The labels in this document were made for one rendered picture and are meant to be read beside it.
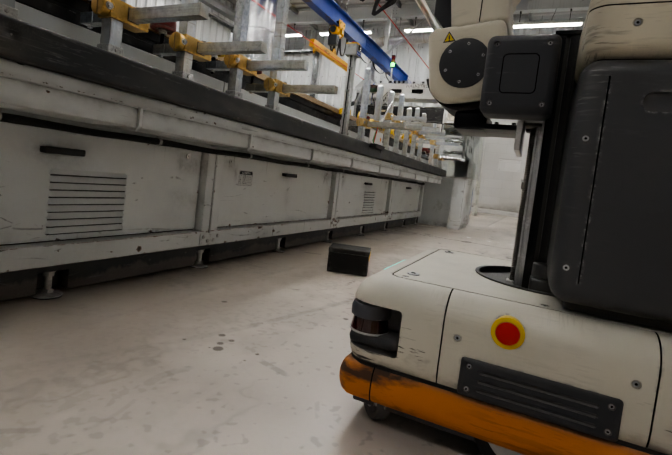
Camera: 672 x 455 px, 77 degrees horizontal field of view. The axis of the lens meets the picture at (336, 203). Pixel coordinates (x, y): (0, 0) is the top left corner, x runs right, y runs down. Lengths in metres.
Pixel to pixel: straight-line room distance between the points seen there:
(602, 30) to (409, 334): 0.58
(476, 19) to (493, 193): 10.72
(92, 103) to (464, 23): 0.92
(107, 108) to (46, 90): 0.16
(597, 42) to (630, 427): 0.57
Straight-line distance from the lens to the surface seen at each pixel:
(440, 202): 5.52
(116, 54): 1.27
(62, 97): 1.23
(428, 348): 0.79
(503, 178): 11.65
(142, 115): 1.35
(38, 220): 1.49
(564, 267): 0.77
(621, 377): 0.78
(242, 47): 1.37
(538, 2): 11.27
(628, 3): 0.83
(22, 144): 1.44
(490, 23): 1.00
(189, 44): 1.46
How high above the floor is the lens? 0.45
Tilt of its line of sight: 3 degrees down
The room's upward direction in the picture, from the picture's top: 7 degrees clockwise
